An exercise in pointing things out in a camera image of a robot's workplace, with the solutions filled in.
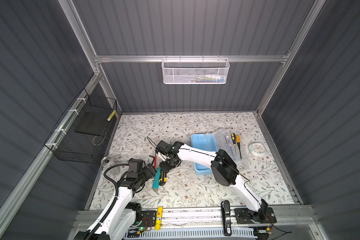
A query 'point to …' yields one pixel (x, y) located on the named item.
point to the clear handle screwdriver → (229, 143)
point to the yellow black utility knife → (163, 179)
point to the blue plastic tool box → (229, 140)
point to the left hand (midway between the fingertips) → (149, 172)
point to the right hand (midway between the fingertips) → (166, 169)
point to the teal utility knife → (156, 179)
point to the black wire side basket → (78, 136)
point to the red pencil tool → (155, 161)
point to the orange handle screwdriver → (238, 142)
